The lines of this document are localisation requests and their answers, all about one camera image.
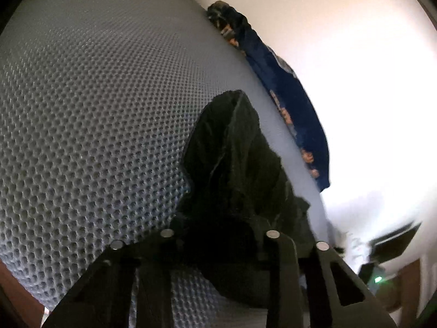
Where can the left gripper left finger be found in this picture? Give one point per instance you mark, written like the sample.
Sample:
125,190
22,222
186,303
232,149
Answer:
102,297

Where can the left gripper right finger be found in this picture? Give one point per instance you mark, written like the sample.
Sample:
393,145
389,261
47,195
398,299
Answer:
336,296

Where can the black pants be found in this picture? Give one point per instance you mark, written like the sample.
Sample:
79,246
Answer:
238,191

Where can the blue floral blanket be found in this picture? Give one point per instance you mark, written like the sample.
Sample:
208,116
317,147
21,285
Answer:
283,86

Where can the grey mesh mattress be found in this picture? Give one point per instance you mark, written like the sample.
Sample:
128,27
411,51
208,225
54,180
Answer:
97,100

